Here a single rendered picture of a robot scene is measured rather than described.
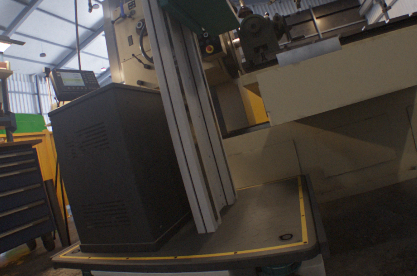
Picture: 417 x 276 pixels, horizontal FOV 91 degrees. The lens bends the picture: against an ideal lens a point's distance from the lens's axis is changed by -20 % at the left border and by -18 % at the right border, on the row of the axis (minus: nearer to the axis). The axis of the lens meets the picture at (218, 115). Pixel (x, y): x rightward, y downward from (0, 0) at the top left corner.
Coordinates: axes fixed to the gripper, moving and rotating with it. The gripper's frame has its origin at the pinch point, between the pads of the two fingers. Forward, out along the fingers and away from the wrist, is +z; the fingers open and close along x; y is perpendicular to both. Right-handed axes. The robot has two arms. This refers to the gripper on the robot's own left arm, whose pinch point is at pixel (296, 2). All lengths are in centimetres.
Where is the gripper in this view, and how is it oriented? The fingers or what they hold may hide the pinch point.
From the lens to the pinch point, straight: 172.9
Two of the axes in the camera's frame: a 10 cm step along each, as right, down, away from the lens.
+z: 3.5, 3.6, 8.6
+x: -1.3, -8.9, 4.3
